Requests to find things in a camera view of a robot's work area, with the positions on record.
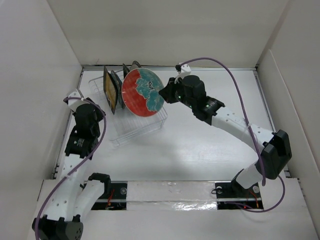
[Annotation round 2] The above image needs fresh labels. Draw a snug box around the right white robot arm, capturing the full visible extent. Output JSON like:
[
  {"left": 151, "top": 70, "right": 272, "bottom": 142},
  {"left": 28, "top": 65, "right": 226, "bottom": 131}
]
[{"left": 159, "top": 75, "right": 292, "bottom": 197}]

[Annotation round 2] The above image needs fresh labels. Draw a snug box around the square black floral plate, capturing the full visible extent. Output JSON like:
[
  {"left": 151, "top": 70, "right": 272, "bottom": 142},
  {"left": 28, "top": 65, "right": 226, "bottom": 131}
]
[{"left": 111, "top": 70, "right": 126, "bottom": 109}]

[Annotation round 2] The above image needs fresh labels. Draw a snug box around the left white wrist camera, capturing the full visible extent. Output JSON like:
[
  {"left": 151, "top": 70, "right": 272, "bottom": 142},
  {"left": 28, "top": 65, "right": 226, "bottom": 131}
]
[{"left": 63, "top": 88, "right": 86, "bottom": 112}]

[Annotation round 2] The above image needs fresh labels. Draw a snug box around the round brown-rimmed beige plate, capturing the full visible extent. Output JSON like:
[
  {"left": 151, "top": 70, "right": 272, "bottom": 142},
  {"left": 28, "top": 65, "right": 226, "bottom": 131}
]
[{"left": 130, "top": 60, "right": 142, "bottom": 71}]

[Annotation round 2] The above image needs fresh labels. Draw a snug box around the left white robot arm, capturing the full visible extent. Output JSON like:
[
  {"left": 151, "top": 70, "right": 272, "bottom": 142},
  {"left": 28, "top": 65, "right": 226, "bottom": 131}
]
[{"left": 32, "top": 97, "right": 112, "bottom": 240}]

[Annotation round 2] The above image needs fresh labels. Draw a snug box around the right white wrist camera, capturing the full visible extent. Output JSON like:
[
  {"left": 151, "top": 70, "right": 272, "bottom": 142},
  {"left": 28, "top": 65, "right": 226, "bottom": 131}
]
[{"left": 174, "top": 63, "right": 192, "bottom": 84}]

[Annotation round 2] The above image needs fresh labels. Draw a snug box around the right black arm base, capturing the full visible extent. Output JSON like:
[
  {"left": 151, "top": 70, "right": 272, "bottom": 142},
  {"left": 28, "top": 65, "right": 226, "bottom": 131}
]
[{"left": 211, "top": 181, "right": 264, "bottom": 210}]

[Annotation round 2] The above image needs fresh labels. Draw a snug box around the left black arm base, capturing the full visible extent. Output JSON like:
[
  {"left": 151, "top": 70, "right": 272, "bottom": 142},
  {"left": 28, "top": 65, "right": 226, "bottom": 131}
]
[{"left": 91, "top": 181, "right": 128, "bottom": 211}]

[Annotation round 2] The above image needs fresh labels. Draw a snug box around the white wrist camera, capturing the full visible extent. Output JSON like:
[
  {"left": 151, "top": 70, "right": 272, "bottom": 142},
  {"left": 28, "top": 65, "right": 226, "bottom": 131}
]
[
  {"left": 63, "top": 88, "right": 86, "bottom": 112},
  {"left": 174, "top": 63, "right": 192, "bottom": 84}
]

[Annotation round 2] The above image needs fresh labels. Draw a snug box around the white wire dish rack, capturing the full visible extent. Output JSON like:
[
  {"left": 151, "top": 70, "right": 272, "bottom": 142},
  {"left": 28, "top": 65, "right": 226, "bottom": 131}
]
[{"left": 88, "top": 77, "right": 168, "bottom": 147}]

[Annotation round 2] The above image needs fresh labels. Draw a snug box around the round beige tree-pattern plate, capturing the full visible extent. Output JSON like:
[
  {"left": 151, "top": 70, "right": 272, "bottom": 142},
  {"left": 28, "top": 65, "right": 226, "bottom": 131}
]
[{"left": 122, "top": 63, "right": 130, "bottom": 79}]

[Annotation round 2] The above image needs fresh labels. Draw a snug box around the square black yellow plate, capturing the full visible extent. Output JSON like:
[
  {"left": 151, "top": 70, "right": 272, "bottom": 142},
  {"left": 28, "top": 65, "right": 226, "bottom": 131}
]
[{"left": 103, "top": 66, "right": 118, "bottom": 115}]

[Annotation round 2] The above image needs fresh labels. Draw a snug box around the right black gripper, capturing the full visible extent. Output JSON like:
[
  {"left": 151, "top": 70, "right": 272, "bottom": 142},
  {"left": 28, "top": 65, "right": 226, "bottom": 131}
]
[{"left": 158, "top": 76, "right": 196, "bottom": 110}]

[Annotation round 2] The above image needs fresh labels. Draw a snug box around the round red teal floral plate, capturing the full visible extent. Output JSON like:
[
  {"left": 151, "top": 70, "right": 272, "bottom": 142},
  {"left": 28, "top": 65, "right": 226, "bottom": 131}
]
[{"left": 121, "top": 67, "right": 164, "bottom": 117}]

